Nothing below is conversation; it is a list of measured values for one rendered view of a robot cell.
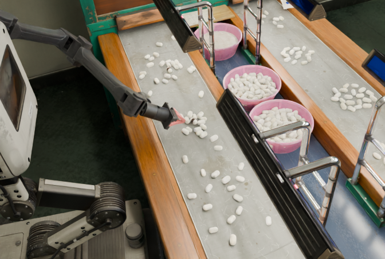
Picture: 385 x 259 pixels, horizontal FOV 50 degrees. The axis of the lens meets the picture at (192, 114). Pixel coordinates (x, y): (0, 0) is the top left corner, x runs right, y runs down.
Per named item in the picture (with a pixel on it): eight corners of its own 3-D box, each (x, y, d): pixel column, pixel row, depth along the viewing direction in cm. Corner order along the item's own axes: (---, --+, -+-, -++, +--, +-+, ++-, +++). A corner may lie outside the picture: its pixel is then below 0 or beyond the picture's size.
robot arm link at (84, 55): (62, 55, 170) (75, 34, 167) (72, 59, 175) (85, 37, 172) (124, 118, 151) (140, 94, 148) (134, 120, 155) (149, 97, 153)
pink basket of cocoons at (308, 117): (264, 167, 165) (265, 151, 159) (238, 124, 184) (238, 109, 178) (323, 148, 170) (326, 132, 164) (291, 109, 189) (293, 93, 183)
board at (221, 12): (180, 30, 230) (180, 28, 229) (172, 18, 240) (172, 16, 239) (235, 17, 236) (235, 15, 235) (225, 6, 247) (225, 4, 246)
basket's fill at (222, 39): (205, 65, 218) (204, 55, 214) (192, 43, 234) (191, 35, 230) (244, 54, 222) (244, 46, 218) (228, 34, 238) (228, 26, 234)
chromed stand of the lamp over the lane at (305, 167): (272, 268, 134) (283, 181, 104) (247, 218, 148) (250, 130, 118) (324, 248, 138) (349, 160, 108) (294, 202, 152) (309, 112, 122)
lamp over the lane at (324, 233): (313, 274, 94) (318, 258, 89) (215, 108, 139) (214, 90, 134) (344, 262, 96) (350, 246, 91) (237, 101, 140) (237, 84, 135)
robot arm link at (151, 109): (139, 117, 154) (146, 105, 153) (133, 108, 159) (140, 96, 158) (154, 122, 158) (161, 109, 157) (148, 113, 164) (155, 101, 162)
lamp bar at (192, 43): (183, 54, 164) (182, 38, 159) (145, -11, 208) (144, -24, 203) (203, 49, 165) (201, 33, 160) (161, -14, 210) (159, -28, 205)
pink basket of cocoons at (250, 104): (252, 125, 183) (252, 109, 177) (211, 97, 199) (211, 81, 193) (291, 97, 195) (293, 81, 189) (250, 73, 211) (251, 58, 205)
